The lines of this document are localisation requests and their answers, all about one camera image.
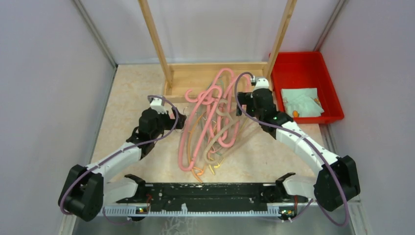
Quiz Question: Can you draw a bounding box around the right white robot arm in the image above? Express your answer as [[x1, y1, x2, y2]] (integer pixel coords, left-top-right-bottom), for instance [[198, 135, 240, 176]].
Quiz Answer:
[[235, 88, 361, 212]]

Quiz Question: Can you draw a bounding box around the large pink plastic hanger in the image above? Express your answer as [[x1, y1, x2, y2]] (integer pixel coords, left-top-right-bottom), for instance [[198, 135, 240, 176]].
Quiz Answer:
[[177, 85, 224, 172]]

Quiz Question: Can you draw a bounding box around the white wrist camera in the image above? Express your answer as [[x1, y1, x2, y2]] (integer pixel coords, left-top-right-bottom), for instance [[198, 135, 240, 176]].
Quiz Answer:
[[251, 76, 270, 91], [147, 95, 167, 114]]

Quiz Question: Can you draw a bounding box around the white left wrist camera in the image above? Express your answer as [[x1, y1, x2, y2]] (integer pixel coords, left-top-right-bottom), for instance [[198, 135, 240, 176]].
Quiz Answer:
[[147, 95, 167, 114]]

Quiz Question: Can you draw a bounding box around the red plastic bin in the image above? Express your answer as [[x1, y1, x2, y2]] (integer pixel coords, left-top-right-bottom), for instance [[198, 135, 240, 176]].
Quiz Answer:
[[271, 51, 345, 124]]

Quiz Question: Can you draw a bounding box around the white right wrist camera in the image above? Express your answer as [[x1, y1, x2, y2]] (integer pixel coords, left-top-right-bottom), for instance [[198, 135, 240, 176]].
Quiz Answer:
[[251, 76, 270, 91]]

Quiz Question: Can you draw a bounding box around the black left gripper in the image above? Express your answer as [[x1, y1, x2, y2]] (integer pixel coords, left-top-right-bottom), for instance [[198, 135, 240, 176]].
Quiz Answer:
[[151, 107, 186, 140]]

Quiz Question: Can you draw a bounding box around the pale green cloth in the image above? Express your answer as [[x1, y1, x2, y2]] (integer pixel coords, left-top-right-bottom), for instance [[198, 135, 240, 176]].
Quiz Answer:
[[280, 88, 324, 118]]

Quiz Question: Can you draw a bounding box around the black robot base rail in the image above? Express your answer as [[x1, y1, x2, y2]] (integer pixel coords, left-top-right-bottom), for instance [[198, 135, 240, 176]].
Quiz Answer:
[[100, 183, 309, 218]]

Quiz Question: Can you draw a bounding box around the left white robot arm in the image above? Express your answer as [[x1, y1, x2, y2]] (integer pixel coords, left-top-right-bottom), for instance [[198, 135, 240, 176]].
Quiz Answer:
[[58, 107, 186, 222]]

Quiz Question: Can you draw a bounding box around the thin pink wire hanger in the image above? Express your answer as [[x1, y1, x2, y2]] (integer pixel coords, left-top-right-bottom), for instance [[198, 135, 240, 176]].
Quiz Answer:
[[210, 121, 262, 156]]

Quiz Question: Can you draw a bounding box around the wooden hanger rack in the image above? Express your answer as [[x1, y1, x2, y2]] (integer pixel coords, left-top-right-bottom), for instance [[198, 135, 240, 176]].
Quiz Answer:
[[138, 0, 297, 102]]

